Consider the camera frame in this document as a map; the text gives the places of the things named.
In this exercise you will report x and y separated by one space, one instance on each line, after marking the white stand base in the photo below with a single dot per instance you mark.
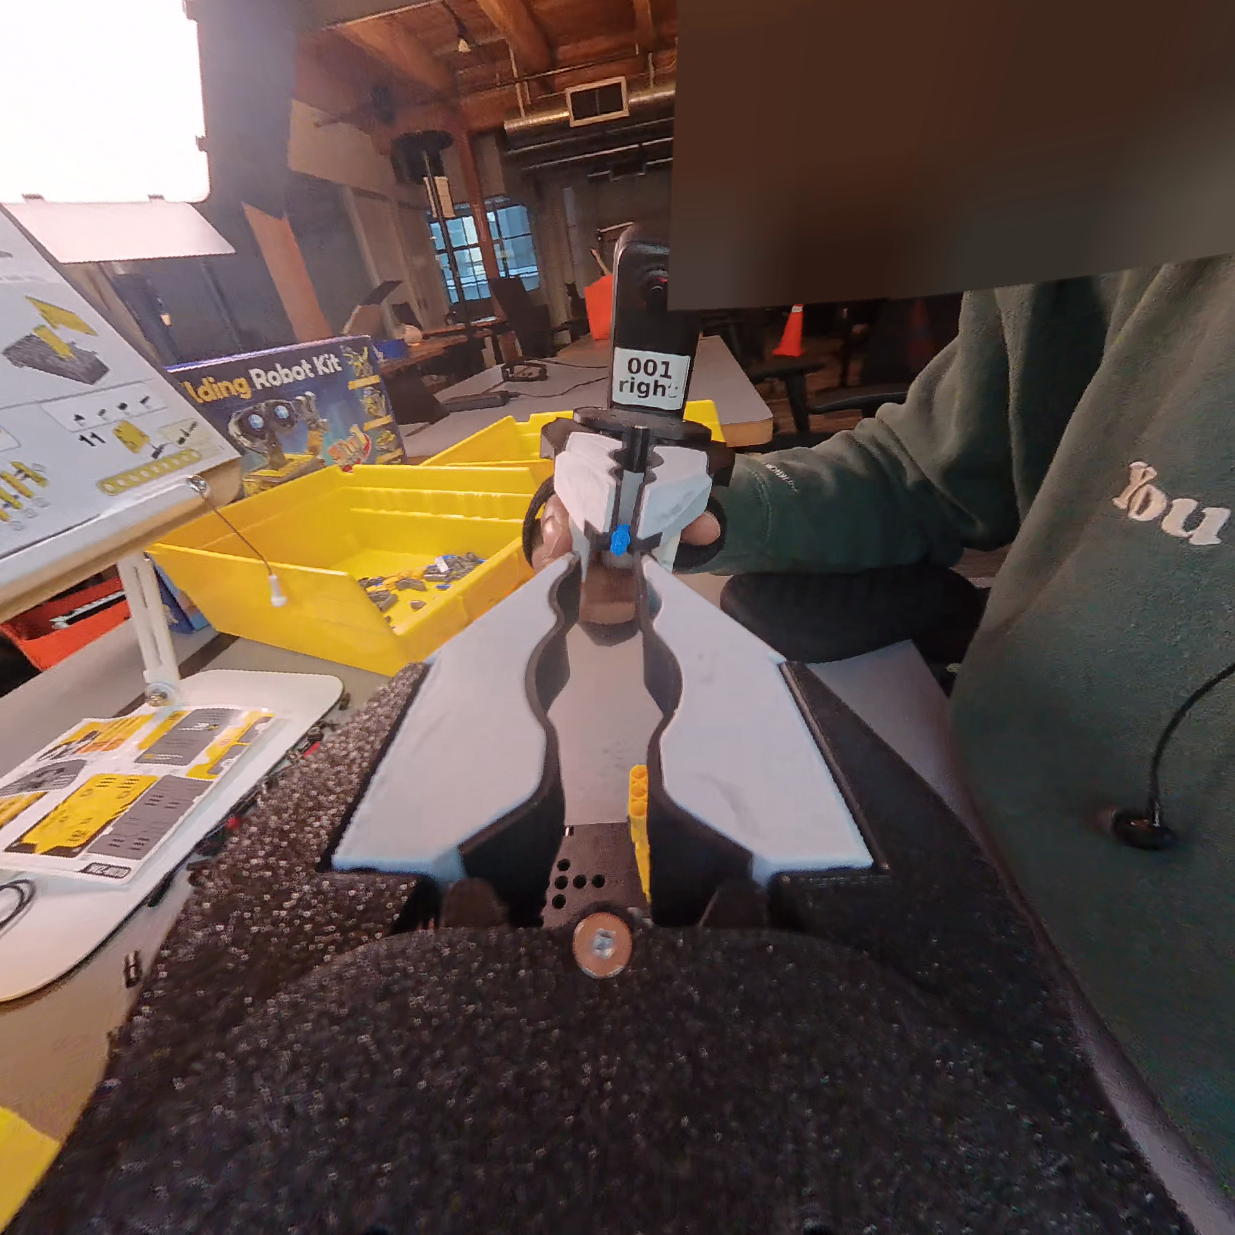
214 907

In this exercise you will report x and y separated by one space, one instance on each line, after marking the white document stand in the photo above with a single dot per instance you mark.
152 628

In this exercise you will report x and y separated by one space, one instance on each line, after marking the blue-lit window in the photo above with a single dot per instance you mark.
483 251

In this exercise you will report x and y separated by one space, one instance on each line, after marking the blue lego pin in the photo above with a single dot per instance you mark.
622 541

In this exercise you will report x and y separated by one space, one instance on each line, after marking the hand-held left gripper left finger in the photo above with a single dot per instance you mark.
455 753

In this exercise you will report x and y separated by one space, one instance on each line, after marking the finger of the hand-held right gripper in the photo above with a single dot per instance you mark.
586 493
677 493

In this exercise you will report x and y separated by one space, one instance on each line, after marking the sticker sheet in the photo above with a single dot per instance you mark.
117 782

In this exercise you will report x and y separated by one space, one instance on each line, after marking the orange traffic cone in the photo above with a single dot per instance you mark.
789 337

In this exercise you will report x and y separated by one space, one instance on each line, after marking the white flat lamp panel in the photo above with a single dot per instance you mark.
125 228

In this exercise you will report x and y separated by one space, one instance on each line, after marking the yellow storage bin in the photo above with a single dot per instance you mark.
493 440
20 1167
309 531

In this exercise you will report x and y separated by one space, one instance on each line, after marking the open lego instruction manual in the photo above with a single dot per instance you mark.
78 406

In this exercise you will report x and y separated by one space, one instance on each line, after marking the colourful lego set box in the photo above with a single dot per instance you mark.
271 415

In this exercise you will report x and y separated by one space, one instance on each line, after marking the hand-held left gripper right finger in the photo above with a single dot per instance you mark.
753 753

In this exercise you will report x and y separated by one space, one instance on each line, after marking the orange box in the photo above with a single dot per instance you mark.
599 306

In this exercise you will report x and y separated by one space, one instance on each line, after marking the person's right forearm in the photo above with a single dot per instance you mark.
869 463

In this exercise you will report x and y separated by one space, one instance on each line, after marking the black lego model yellow beam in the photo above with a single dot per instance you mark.
599 859

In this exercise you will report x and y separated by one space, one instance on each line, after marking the person's right hand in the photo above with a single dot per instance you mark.
544 531

